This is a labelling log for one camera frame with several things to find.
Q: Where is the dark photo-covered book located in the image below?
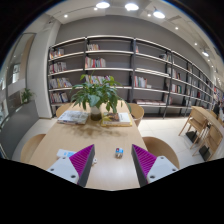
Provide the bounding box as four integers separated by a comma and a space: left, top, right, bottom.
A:
101, 111, 132, 126

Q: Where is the white power strip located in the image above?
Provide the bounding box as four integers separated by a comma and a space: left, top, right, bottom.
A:
55, 148, 99, 166

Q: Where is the green potted plant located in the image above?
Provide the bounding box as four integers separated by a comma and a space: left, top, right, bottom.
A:
69, 73, 133, 122

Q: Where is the grey bookshelf unit with books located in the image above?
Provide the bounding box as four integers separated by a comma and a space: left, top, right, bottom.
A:
47, 34, 222, 119

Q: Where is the small green floor plant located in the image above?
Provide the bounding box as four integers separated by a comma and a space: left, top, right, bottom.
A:
20, 87, 35, 105

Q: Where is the white-covered book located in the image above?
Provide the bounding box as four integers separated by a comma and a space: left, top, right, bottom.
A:
56, 109, 91, 126

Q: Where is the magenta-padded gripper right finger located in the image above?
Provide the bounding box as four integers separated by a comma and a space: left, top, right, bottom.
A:
130, 143, 180, 188

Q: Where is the light wooden chair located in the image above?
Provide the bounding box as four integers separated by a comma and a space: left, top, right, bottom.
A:
20, 133, 47, 165
127, 102, 146, 128
141, 136, 181, 170
55, 102, 73, 118

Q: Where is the group of ceiling lights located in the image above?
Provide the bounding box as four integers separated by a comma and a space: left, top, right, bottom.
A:
62, 0, 212, 58

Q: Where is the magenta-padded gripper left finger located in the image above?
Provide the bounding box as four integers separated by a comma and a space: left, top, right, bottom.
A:
46, 143, 96, 188

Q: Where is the small white charger block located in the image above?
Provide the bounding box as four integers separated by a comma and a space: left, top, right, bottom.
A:
114, 147, 125, 159

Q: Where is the person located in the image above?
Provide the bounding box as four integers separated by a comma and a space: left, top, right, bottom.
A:
213, 100, 224, 122

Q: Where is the yellow book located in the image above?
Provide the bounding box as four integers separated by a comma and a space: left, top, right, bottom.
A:
100, 119, 134, 128

